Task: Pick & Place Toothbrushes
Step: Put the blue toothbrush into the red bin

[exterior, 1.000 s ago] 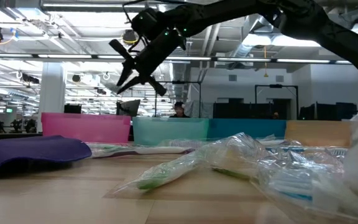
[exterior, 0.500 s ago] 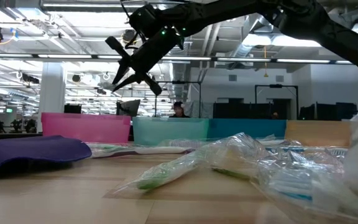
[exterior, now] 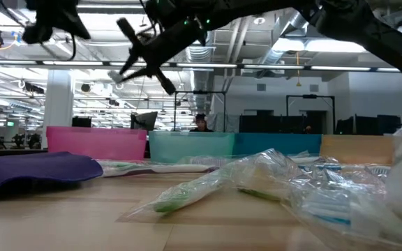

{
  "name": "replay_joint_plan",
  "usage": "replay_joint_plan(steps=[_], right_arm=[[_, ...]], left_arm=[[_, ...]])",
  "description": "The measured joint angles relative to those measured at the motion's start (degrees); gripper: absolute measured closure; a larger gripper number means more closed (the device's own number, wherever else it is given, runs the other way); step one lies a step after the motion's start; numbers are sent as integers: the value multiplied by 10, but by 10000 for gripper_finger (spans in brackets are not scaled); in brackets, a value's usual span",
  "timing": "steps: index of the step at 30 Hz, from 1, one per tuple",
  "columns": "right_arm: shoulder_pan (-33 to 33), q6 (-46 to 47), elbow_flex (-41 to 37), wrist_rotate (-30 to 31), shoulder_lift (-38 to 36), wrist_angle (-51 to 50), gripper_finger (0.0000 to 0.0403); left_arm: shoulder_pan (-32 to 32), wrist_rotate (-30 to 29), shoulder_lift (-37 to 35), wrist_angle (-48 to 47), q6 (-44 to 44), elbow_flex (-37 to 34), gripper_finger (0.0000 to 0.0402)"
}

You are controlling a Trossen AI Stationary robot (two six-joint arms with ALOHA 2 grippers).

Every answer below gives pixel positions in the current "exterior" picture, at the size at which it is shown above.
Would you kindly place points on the orange plastic bin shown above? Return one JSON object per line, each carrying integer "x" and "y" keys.
{"x": 358, "y": 150}

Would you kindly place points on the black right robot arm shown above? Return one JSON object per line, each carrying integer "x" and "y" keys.
{"x": 361, "y": 28}

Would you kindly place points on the grey monitor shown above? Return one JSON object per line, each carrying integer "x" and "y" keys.
{"x": 147, "y": 120}

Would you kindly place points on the blue plastic bin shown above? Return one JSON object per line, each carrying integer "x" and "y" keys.
{"x": 274, "y": 143}

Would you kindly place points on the long ceiling light strip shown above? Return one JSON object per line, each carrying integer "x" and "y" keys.
{"x": 274, "y": 66}

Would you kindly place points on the black gantry frame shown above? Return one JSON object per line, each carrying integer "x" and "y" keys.
{"x": 201, "y": 92}
{"x": 309, "y": 96}

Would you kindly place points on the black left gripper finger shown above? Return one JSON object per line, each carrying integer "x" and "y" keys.
{"x": 79, "y": 29}

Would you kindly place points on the silver air duct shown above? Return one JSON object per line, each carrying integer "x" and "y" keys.
{"x": 284, "y": 31}
{"x": 201, "y": 87}

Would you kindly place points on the teal plastic bin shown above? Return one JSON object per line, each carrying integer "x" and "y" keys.
{"x": 190, "y": 146}

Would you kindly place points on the person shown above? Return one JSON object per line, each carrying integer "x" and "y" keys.
{"x": 307, "y": 129}
{"x": 201, "y": 123}

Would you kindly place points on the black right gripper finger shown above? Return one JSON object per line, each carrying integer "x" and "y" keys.
{"x": 131, "y": 62}
{"x": 141, "y": 74}

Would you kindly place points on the pink plastic bin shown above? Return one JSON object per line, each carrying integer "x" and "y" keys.
{"x": 96, "y": 143}

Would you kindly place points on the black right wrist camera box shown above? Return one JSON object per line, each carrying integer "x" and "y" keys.
{"x": 166, "y": 12}

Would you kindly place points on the green exit sign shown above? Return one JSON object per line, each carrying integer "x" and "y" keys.
{"x": 10, "y": 123}

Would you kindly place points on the purple folded cloth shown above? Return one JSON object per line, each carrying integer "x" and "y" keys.
{"x": 30, "y": 171}

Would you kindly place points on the white building pillar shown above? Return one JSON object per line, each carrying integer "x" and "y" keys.
{"x": 58, "y": 104}

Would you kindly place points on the blue toothbrush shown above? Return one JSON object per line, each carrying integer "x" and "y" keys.
{"x": 330, "y": 212}
{"x": 319, "y": 167}

